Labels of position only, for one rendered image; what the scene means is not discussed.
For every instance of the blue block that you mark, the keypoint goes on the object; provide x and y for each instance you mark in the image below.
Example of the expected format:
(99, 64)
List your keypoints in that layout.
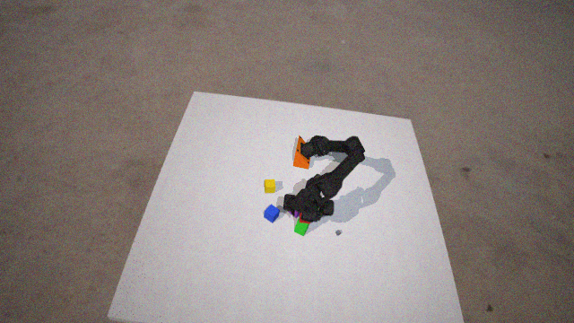
(271, 213)

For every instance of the green block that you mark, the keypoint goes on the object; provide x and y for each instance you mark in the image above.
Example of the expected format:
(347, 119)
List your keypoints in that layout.
(299, 230)
(303, 226)

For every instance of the yellow cube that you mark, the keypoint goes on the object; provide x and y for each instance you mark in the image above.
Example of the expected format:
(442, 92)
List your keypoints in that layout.
(269, 186)

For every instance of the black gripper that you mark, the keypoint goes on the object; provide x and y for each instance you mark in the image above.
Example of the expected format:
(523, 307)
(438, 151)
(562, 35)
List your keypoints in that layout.
(326, 208)

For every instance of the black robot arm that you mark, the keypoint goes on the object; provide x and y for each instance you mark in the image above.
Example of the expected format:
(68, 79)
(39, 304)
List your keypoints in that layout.
(330, 183)

